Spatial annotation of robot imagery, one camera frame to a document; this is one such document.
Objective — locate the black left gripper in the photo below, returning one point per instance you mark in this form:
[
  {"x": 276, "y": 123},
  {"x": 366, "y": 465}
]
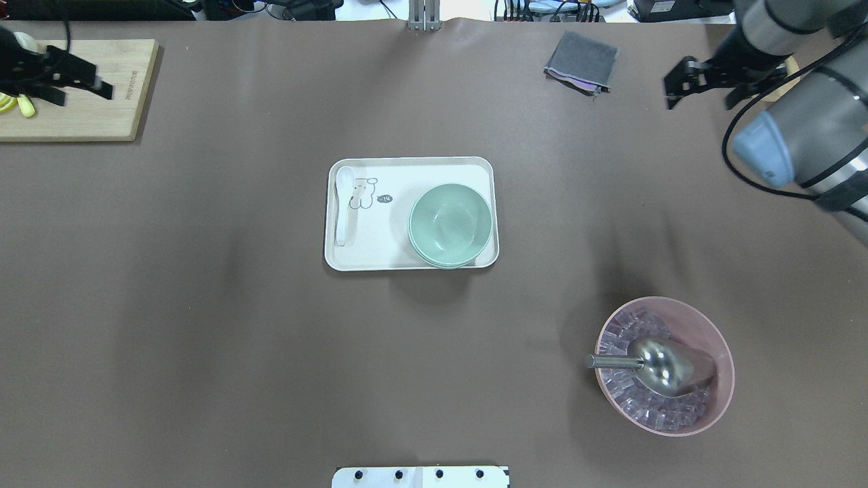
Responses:
[{"x": 15, "y": 62}]

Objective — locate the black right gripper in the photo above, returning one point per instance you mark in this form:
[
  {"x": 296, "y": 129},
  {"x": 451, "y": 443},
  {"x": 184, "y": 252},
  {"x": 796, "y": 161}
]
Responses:
[{"x": 740, "y": 53}]

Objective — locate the green bowl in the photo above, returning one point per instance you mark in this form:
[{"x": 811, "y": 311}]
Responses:
[
  {"x": 475, "y": 262},
  {"x": 450, "y": 221}
]

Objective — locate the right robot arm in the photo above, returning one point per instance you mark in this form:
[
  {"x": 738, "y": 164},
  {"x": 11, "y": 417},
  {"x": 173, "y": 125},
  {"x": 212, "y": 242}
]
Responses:
[{"x": 797, "y": 72}]

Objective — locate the bamboo cutting board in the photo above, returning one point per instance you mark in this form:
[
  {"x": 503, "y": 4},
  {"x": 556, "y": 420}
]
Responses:
[{"x": 127, "y": 64}]

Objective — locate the yellow plastic knife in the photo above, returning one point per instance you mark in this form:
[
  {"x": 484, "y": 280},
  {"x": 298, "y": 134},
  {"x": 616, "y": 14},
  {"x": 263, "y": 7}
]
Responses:
[{"x": 26, "y": 106}]

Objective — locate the white garlic bulb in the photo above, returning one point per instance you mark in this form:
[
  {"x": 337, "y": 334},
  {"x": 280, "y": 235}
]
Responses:
[{"x": 26, "y": 42}]

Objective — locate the lemon slice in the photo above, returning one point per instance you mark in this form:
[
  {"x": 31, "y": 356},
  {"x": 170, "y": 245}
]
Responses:
[{"x": 7, "y": 103}]

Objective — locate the grey folded cloth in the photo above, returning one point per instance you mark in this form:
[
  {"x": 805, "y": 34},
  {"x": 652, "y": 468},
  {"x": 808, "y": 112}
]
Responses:
[{"x": 583, "y": 63}]

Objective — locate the pink bowl with ice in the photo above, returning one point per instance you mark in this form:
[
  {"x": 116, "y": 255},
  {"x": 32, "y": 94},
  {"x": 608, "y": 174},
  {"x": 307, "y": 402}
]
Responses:
[{"x": 712, "y": 381}]

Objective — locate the metal ice scoop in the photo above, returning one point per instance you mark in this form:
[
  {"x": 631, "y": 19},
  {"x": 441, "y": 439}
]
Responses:
[{"x": 660, "y": 365}]

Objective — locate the cream serving tray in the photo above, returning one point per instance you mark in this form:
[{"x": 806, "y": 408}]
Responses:
[{"x": 377, "y": 216}]

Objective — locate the aluminium frame post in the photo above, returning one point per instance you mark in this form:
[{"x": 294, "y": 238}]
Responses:
[{"x": 424, "y": 15}]

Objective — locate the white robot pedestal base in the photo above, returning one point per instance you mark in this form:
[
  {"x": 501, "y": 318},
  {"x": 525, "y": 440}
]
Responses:
[{"x": 473, "y": 475}]

